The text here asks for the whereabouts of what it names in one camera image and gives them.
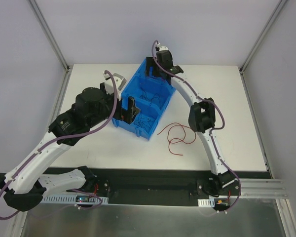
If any black thin cable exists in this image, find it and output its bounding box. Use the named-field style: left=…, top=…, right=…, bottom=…
left=133, top=116, right=155, bottom=130

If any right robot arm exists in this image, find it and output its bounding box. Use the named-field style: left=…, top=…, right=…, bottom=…
left=146, top=46, right=235, bottom=197

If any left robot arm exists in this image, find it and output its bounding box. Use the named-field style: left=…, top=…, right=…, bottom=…
left=0, top=83, right=140, bottom=212

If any blue plastic compartment bin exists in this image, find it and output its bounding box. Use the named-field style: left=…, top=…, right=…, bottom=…
left=112, top=59, right=175, bottom=140

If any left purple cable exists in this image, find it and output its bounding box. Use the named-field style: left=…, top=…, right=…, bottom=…
left=0, top=71, right=120, bottom=220

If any purple cable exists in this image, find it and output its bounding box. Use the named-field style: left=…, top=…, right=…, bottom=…
left=151, top=40, right=242, bottom=198
left=0, top=71, right=120, bottom=220

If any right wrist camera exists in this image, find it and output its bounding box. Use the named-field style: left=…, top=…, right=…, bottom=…
left=155, top=43, right=169, bottom=52

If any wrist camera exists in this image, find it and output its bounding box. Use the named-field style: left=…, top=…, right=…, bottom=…
left=155, top=43, right=169, bottom=52
left=103, top=73, right=127, bottom=95

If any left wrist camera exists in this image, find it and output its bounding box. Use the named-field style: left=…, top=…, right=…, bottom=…
left=103, top=73, right=127, bottom=95

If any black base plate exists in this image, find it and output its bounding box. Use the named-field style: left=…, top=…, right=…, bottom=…
left=65, top=165, right=247, bottom=207

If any left white cable duct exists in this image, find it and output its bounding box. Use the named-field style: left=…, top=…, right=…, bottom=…
left=41, top=194, right=100, bottom=205

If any white cable duct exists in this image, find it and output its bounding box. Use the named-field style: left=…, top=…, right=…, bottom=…
left=41, top=194, right=100, bottom=205
left=197, top=198, right=215, bottom=208

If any right white cable duct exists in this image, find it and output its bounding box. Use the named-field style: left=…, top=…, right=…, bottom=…
left=197, top=198, right=215, bottom=208

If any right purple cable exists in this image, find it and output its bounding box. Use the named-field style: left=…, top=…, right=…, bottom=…
left=151, top=40, right=242, bottom=198

